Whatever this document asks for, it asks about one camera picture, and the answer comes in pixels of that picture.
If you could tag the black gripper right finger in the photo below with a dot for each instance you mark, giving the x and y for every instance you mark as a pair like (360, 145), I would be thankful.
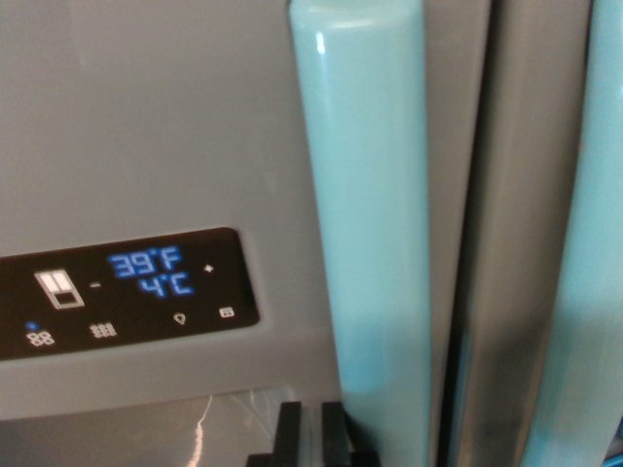
(335, 433)

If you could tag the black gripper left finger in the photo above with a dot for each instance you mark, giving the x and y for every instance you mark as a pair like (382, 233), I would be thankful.
(289, 433)

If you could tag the blue plastic fridge part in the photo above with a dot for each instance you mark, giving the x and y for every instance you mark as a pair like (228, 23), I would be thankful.
(614, 461)

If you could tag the grey fridge door without display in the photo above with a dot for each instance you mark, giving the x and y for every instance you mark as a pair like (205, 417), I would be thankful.
(525, 194)

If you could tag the black temperature display panel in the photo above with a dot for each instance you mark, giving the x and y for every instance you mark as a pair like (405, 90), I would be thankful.
(146, 311)

